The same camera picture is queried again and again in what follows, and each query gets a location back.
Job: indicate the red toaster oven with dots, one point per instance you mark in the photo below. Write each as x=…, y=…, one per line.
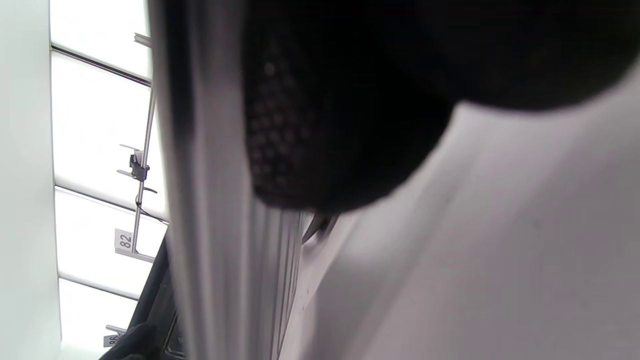
x=157, y=290

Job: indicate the silver baking tray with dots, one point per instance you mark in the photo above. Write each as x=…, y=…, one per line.
x=215, y=200

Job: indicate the aluminium frame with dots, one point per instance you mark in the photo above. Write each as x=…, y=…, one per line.
x=145, y=135

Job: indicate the black camera clamp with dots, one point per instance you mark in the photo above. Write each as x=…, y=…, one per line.
x=138, y=169

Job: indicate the person's right hand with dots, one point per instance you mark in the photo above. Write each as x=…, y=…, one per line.
x=400, y=75

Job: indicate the white number sign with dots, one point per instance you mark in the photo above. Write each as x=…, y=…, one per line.
x=124, y=241
x=112, y=341

